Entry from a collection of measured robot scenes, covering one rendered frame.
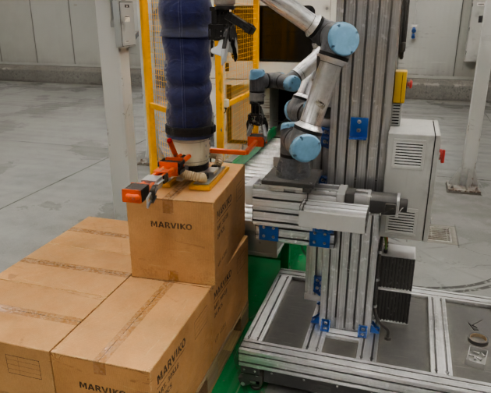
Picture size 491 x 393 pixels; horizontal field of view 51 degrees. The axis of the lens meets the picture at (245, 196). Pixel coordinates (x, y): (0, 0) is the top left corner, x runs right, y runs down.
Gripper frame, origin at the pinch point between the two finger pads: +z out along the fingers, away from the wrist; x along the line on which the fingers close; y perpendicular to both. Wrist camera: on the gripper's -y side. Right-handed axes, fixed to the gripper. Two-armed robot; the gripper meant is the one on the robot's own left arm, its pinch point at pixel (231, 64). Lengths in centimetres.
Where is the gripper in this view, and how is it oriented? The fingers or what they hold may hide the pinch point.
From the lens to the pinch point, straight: 196.7
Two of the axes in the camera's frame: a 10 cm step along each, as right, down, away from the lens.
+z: 0.0, 9.4, 3.4
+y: -9.6, -1.0, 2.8
